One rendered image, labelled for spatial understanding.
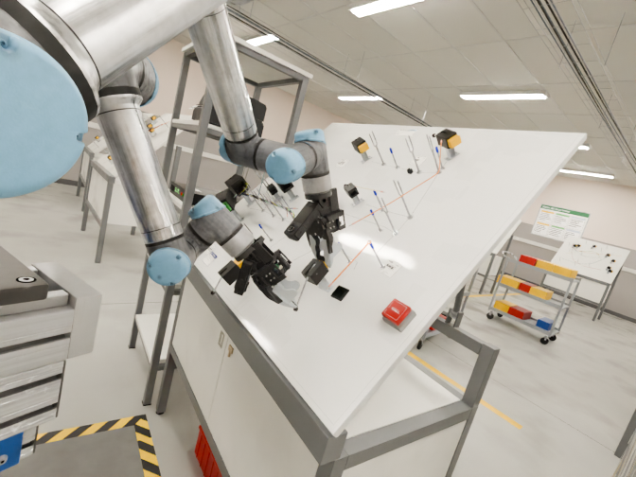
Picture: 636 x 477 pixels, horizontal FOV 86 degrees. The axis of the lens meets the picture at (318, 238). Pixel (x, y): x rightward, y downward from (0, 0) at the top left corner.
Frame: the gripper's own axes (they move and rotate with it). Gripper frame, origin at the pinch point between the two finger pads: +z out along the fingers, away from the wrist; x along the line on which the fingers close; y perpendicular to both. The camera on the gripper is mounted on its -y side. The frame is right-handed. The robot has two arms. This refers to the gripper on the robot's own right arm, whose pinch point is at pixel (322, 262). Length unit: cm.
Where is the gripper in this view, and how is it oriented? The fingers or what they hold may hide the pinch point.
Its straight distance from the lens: 95.5
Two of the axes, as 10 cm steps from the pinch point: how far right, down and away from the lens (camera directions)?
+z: 1.5, 9.1, 3.8
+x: -6.4, -2.0, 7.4
